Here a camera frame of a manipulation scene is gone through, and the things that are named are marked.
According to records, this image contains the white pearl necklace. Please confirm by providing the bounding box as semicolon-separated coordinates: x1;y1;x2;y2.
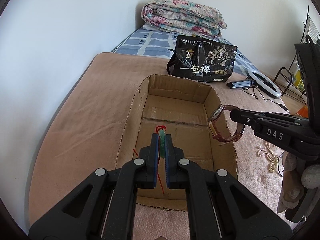
256;141;279;173

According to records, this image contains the red leather strap watch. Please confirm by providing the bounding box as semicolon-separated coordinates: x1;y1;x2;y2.
208;105;245;145

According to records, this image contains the green pendant red cord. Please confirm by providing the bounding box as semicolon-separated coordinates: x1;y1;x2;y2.
132;125;169;195

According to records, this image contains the white gloved right hand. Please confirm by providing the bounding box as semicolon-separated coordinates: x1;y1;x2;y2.
277;151;319;217

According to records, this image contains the orange patterned cloth box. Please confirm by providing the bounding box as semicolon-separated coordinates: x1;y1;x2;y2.
296;105;309;118

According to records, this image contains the yellow green box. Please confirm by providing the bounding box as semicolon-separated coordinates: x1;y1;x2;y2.
293;69;304;92

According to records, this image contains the open cardboard box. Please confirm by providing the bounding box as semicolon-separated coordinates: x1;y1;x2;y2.
115;74;239;211

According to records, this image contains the black snack bag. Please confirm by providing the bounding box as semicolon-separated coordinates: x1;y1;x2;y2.
167;35;238;83

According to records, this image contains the black clothes rack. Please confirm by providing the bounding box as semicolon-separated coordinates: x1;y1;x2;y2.
273;7;319;104

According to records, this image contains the folded floral quilt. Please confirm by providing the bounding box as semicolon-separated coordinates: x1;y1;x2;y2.
140;0;227;38

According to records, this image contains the blue checkered bed sheet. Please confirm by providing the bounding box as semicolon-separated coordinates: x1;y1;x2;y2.
111;27;258;75

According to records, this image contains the black ring light cable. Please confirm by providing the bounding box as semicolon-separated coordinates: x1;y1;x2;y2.
241;84;288;112

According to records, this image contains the white ring light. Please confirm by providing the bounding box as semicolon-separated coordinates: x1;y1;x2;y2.
226;69;281;99

